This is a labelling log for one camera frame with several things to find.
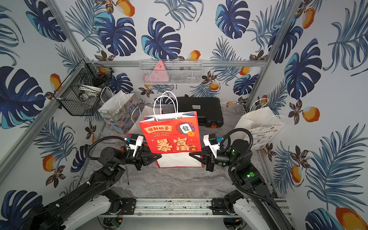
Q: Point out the white happy paper bag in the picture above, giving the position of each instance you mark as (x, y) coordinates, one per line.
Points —
(262, 123)

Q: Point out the black tool case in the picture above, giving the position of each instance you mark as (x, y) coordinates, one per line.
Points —
(208, 109)

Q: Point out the black wire basket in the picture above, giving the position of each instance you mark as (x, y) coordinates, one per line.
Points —
(80, 93)

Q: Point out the aluminium linear rail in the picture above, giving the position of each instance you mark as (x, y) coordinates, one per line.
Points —
(173, 207)

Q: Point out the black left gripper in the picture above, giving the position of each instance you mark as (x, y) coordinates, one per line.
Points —
(139, 159)

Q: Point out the floral paper bag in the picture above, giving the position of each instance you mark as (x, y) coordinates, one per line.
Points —
(117, 110)

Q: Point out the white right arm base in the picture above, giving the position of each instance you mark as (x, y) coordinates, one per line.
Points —
(236, 203)

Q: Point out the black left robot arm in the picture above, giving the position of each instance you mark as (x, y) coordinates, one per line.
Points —
(94, 197)

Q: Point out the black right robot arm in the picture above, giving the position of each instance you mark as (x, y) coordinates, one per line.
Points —
(252, 200)

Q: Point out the pink triangle item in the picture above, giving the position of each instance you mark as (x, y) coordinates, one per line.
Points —
(159, 74)

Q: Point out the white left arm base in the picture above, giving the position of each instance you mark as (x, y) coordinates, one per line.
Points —
(109, 202)

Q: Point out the white mesh wall shelf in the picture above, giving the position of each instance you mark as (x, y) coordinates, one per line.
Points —
(180, 71)

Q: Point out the red paper bag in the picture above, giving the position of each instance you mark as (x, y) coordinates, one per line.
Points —
(137, 116)
(174, 135)

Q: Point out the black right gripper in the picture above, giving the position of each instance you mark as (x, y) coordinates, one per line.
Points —
(209, 160)

